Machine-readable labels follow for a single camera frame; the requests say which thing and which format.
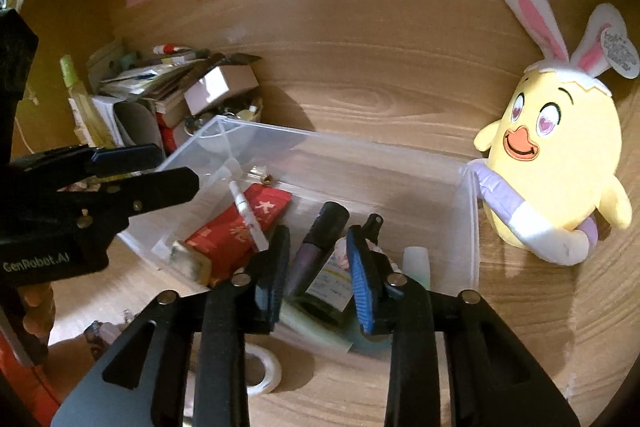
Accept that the pale green tube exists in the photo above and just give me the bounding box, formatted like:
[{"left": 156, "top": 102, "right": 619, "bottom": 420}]
[{"left": 279, "top": 301, "right": 352, "bottom": 353}]

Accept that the black setting spray bottle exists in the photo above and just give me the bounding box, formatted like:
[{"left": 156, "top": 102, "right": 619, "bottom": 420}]
[{"left": 284, "top": 202, "right": 349, "bottom": 298}]

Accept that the dark green dropper bottle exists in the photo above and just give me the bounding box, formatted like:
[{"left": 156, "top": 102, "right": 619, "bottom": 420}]
[{"left": 296, "top": 236, "right": 352, "bottom": 329}]

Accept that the left hand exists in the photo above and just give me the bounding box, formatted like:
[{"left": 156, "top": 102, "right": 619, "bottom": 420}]
[{"left": 18, "top": 283, "right": 55, "bottom": 345}]

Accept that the yellow-green spray bottle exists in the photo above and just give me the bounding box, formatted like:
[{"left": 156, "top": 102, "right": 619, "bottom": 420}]
[{"left": 60, "top": 55, "right": 116, "bottom": 148}]

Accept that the white paper stack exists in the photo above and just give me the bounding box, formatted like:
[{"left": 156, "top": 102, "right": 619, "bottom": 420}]
[{"left": 92, "top": 95, "right": 163, "bottom": 148}]

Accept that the clear tape roll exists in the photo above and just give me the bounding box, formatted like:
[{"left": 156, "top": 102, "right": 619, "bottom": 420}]
[{"left": 245, "top": 343, "right": 282, "bottom": 397}]

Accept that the red packet in bin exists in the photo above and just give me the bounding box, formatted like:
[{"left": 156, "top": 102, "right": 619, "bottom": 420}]
[{"left": 186, "top": 183, "right": 292, "bottom": 285}]

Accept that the white bowl with trinkets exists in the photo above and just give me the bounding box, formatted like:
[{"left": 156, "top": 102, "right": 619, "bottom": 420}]
[{"left": 184, "top": 96, "right": 264, "bottom": 156}]

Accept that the clear plastic storage bin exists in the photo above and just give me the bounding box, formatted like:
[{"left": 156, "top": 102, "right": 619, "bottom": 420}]
[{"left": 119, "top": 114, "right": 482, "bottom": 358}]

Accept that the white thin tube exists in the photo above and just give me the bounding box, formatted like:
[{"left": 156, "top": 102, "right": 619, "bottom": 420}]
[{"left": 229, "top": 181, "right": 269, "bottom": 251}]

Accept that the red white marker pen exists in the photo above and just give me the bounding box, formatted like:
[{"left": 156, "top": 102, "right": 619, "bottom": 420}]
[{"left": 152, "top": 44, "right": 191, "bottom": 55}]

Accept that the small white cardboard box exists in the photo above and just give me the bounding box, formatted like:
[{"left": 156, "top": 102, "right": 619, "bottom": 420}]
[{"left": 184, "top": 65, "right": 258, "bottom": 116}]

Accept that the yellow chick bunny plush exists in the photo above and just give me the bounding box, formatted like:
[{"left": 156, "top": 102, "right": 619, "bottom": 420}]
[{"left": 469, "top": 0, "right": 639, "bottom": 267}]

